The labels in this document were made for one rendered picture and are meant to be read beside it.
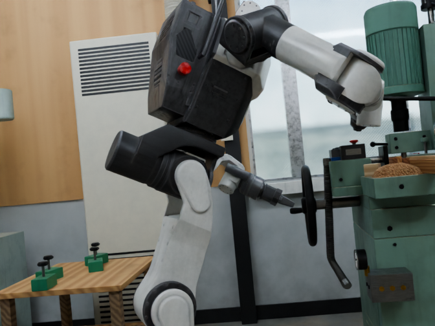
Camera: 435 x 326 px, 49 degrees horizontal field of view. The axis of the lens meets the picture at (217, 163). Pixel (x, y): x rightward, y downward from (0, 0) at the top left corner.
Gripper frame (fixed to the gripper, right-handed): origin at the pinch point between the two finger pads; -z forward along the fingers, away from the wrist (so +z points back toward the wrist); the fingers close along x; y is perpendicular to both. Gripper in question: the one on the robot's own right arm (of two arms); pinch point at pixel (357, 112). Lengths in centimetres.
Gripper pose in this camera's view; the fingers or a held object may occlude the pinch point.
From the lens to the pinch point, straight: 162.3
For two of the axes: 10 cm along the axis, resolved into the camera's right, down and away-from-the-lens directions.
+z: -1.4, 0.0, -9.9
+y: 9.9, 0.0, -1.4
